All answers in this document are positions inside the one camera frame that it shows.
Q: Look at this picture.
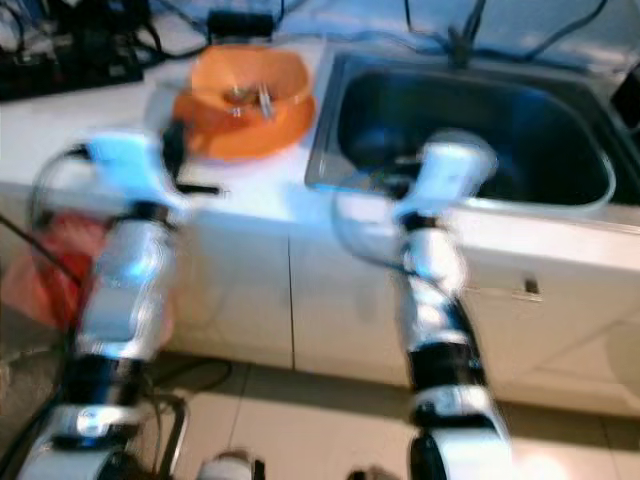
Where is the long black cable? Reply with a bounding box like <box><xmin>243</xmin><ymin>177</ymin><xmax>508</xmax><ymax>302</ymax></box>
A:
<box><xmin>0</xmin><ymin>215</ymin><xmax>83</xmax><ymax>293</ymax></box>

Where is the grey floor mat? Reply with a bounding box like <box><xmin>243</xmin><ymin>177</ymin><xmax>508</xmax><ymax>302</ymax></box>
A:
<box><xmin>0</xmin><ymin>345</ymin><xmax>61</xmax><ymax>480</ymax></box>

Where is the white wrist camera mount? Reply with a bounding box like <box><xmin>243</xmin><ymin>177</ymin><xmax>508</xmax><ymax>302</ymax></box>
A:
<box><xmin>85</xmin><ymin>130</ymin><xmax>176</xmax><ymax>211</ymax></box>
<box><xmin>395</xmin><ymin>132</ymin><xmax>496</xmax><ymax>223</ymax></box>

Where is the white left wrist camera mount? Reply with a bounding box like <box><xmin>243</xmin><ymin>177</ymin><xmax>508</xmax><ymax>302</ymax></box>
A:
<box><xmin>85</xmin><ymin>130</ymin><xmax>176</xmax><ymax>211</ymax></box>

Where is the orange bowl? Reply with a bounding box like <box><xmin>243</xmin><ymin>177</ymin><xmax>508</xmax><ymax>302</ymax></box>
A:
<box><xmin>192</xmin><ymin>45</ymin><xmax>313</xmax><ymax>113</ymax></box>

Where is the metal faucet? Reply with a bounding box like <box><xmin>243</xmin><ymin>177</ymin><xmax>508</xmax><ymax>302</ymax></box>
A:
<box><xmin>445</xmin><ymin>0</ymin><xmax>491</xmax><ymax>69</ymax></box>

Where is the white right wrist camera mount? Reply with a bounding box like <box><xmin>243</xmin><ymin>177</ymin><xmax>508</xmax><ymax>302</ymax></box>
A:
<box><xmin>395</xmin><ymin>132</ymin><xmax>496</xmax><ymax>223</ymax></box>

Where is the red plastic bag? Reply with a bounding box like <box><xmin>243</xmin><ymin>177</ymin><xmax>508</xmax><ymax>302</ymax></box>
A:
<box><xmin>2</xmin><ymin>212</ymin><xmax>106</xmax><ymax>331</ymax></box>

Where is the metal cabinet handle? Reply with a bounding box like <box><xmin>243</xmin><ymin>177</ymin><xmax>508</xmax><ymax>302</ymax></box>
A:
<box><xmin>465</xmin><ymin>280</ymin><xmax>546</xmax><ymax>301</ymax></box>

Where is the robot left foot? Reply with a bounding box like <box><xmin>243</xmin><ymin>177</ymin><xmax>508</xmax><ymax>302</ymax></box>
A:
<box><xmin>198</xmin><ymin>452</ymin><xmax>266</xmax><ymax>480</ymax></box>

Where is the narrow white cabinet door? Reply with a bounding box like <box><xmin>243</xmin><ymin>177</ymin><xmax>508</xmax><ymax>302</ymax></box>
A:
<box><xmin>170</xmin><ymin>225</ymin><xmax>296</xmax><ymax>371</ymax></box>

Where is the black electronics box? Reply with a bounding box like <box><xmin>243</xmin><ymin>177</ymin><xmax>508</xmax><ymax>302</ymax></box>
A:
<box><xmin>0</xmin><ymin>30</ymin><xmax>146</xmax><ymax>101</ymax></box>

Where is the slim metal utensil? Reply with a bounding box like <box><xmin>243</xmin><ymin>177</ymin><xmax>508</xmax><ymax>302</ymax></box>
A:
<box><xmin>255</xmin><ymin>85</ymin><xmax>276</xmax><ymax>121</ymax></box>

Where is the stainless steel sink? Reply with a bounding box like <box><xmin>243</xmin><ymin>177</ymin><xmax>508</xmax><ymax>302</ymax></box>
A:
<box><xmin>305</xmin><ymin>50</ymin><xmax>619</xmax><ymax>216</ymax></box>

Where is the thick black cable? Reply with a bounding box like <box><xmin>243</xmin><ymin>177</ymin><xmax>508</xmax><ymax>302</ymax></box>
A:
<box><xmin>403</xmin><ymin>0</ymin><xmax>456</xmax><ymax>46</ymax></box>

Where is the black inline adapter box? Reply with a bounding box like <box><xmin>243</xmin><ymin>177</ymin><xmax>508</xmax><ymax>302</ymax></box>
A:
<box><xmin>208</xmin><ymin>10</ymin><xmax>276</xmax><ymax>43</ymax></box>

